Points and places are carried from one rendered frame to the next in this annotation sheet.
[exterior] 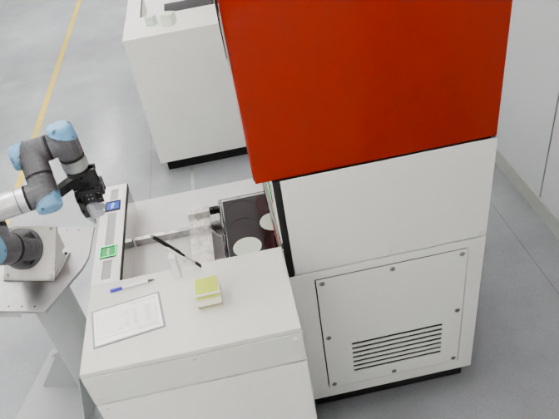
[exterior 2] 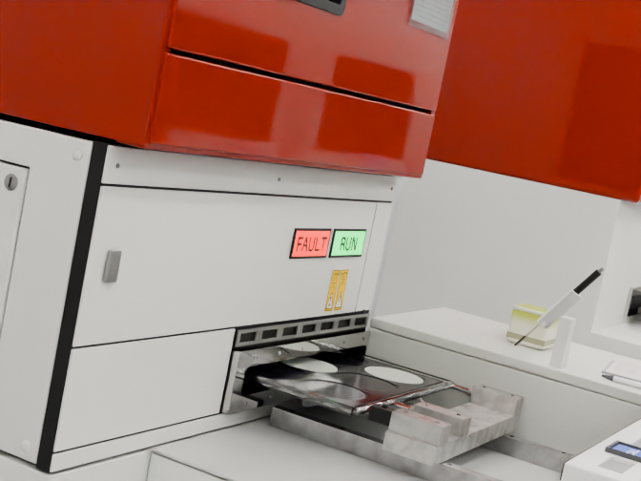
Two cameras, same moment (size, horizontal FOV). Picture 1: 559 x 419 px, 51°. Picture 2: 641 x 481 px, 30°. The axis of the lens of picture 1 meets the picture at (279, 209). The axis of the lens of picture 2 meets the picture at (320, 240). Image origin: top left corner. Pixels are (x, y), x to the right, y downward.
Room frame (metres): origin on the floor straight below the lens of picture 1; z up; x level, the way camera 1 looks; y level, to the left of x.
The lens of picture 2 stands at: (3.27, 0.99, 1.31)
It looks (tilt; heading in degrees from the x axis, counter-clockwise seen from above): 6 degrees down; 211
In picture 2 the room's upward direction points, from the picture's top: 11 degrees clockwise
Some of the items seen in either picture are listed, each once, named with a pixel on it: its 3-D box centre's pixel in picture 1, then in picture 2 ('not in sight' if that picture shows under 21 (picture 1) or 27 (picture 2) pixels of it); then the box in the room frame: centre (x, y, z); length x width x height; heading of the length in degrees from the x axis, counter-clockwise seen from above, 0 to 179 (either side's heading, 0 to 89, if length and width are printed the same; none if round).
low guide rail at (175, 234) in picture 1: (200, 228); (420, 465); (1.72, 0.31, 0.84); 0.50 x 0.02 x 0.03; 93
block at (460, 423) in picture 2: (200, 226); (441, 418); (1.66, 0.30, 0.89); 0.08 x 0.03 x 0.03; 93
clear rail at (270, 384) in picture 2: (265, 192); (251, 378); (1.80, 0.04, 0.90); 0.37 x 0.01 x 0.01; 93
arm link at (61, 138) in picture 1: (63, 141); not in sight; (1.52, 0.59, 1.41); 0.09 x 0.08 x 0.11; 107
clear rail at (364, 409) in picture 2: (223, 231); (406, 397); (1.60, 0.21, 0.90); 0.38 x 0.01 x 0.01; 3
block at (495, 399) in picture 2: not in sight; (496, 399); (1.42, 0.28, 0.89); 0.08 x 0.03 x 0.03; 93
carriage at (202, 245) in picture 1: (202, 246); (456, 429); (1.58, 0.29, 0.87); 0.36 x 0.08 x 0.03; 3
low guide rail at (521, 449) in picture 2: not in sight; (485, 437); (1.45, 0.29, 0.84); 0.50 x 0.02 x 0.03; 93
